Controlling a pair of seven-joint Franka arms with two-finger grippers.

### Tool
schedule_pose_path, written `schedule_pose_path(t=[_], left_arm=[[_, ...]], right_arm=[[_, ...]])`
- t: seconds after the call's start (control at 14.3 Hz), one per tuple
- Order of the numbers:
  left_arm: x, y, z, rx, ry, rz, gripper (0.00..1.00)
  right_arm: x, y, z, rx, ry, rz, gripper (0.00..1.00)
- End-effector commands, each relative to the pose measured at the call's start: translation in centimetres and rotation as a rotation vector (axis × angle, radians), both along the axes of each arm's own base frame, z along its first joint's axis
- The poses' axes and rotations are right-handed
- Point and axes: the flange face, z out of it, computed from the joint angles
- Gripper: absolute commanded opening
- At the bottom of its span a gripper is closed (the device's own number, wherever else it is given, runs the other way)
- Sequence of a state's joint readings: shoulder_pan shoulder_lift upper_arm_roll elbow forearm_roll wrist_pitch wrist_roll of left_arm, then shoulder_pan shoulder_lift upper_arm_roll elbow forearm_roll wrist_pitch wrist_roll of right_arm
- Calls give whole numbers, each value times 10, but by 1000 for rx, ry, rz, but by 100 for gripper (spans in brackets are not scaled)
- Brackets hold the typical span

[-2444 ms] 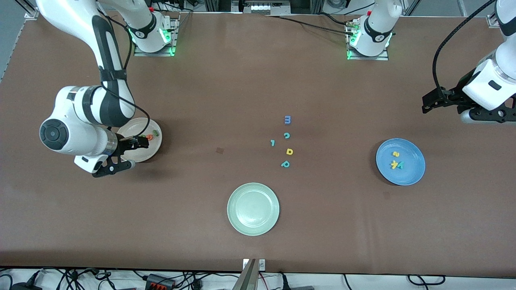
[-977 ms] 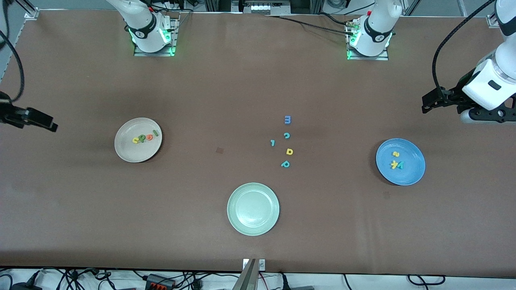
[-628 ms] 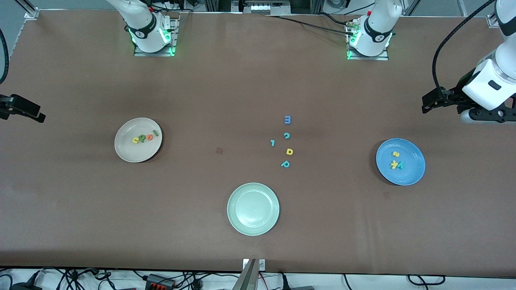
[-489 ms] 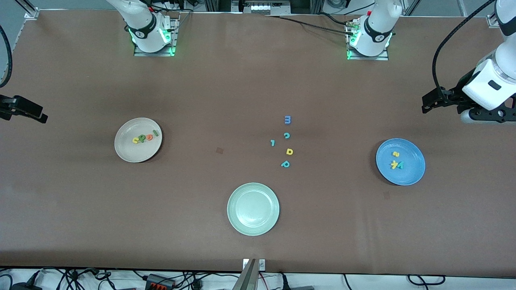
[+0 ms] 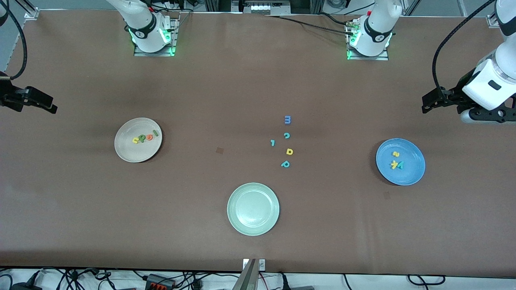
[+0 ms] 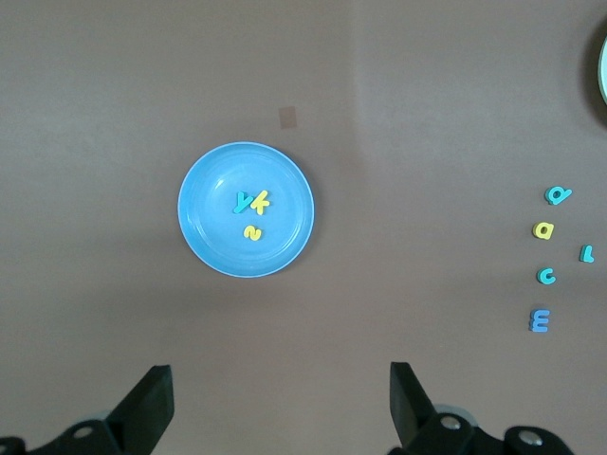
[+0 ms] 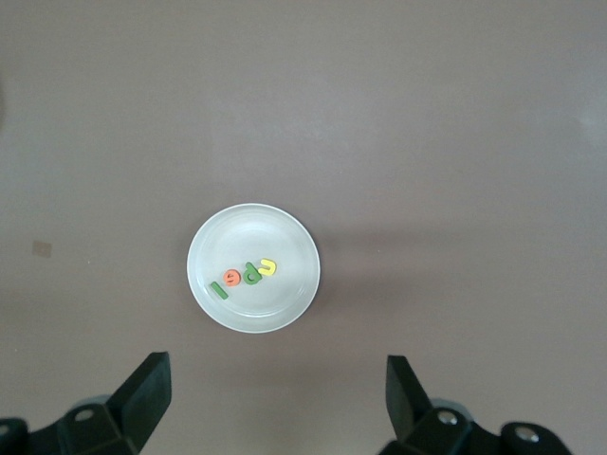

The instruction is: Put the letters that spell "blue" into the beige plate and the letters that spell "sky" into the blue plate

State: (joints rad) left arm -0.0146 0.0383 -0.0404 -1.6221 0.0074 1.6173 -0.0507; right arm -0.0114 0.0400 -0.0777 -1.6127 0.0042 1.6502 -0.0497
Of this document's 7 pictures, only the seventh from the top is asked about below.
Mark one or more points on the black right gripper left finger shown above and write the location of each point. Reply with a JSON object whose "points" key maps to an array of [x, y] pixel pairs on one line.
{"points": [[137, 407]]}

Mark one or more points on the orange letter e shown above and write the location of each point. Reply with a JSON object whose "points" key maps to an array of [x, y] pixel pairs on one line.
{"points": [[232, 278]]}

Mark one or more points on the green letter p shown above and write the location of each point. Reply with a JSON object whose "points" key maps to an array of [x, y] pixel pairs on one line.
{"points": [[251, 275]]}

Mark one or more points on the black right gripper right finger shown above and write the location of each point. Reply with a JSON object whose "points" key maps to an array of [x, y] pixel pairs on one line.
{"points": [[412, 417]]}

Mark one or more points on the yellow letter u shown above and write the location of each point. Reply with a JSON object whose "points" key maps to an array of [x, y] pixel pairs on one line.
{"points": [[270, 268]]}

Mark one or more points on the green letter l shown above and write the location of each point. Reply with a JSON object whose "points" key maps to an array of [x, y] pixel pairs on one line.
{"points": [[219, 290]]}

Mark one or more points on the beige round plate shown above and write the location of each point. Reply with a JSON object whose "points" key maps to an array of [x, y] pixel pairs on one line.
{"points": [[256, 232]]}

